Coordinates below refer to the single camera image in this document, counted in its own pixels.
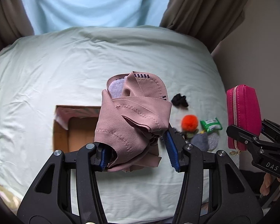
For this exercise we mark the glittery round sponge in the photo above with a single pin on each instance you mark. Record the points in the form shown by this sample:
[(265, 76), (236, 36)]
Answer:
[(213, 139)]

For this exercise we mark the brown curtain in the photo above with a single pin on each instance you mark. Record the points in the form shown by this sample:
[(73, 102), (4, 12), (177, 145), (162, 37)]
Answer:
[(14, 22), (209, 21)]

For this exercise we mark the orange pompom toy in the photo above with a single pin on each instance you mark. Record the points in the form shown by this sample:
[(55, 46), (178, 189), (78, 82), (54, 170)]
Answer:
[(189, 123)]

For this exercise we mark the left brown curtain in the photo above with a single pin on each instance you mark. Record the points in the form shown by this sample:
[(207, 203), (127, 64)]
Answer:
[(14, 22)]

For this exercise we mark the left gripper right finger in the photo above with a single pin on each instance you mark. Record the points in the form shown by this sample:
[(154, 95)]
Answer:
[(231, 200)]

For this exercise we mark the right hand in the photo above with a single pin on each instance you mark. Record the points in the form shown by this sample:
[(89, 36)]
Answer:
[(268, 180)]

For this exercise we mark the light blue window sheet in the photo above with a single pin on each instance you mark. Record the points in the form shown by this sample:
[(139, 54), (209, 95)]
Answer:
[(55, 15)]

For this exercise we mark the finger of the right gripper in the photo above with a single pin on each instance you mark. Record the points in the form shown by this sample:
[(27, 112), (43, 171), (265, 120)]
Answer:
[(271, 130), (239, 138)]

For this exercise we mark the green tissue pack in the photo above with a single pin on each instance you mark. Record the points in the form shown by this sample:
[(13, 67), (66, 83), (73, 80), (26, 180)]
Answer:
[(211, 125)]

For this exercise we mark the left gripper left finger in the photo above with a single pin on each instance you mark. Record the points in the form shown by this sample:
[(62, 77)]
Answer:
[(65, 189)]

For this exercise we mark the cardboard box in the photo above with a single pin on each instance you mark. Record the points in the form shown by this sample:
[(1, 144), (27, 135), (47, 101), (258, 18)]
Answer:
[(74, 127)]

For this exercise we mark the black scrunchie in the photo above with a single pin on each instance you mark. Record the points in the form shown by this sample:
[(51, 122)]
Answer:
[(179, 101)]

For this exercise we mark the right brown curtain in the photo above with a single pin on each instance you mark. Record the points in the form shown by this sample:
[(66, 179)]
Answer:
[(209, 21)]

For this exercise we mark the pale green bed sheet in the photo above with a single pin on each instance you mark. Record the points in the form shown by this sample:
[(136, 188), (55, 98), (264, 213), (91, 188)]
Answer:
[(72, 67)]

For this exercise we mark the pink fabric cloth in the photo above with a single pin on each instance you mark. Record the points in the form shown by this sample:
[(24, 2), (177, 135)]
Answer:
[(135, 112)]

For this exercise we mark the grey fuzzy sock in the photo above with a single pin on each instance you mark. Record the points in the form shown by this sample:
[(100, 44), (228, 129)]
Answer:
[(200, 140)]

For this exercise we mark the magenta zip pouch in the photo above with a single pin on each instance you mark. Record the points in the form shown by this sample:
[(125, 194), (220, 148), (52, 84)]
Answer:
[(243, 112)]

